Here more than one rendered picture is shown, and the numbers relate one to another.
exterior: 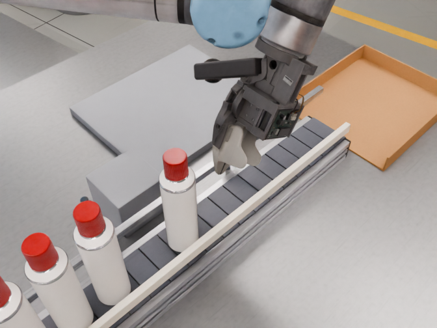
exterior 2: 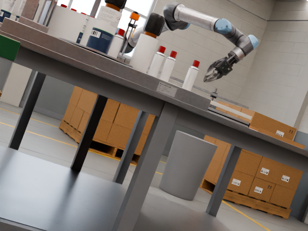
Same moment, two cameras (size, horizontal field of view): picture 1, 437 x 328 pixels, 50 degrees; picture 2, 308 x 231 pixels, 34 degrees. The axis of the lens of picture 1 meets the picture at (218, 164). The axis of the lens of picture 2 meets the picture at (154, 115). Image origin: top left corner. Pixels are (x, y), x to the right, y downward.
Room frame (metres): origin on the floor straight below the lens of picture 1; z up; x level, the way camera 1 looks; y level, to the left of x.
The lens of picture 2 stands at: (-2.02, -1.10, 0.78)
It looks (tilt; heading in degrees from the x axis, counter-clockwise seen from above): 1 degrees down; 28
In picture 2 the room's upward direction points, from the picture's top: 21 degrees clockwise
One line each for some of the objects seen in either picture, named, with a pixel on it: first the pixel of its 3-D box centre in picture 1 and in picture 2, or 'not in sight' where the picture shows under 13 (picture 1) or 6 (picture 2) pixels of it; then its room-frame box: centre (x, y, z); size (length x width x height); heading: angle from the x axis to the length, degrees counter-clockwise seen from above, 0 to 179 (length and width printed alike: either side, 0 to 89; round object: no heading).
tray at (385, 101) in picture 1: (372, 100); (269, 136); (0.82, -0.35, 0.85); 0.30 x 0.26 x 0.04; 134
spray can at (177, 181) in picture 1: (179, 202); (190, 78); (0.42, 0.06, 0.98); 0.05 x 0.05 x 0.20
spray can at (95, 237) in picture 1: (101, 255); (167, 69); (0.33, 0.16, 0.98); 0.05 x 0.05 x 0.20
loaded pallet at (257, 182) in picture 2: not in sight; (251, 158); (4.57, 0.76, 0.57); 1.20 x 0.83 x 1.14; 145
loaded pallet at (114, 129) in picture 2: not in sight; (109, 114); (3.63, 2.49, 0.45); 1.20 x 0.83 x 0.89; 54
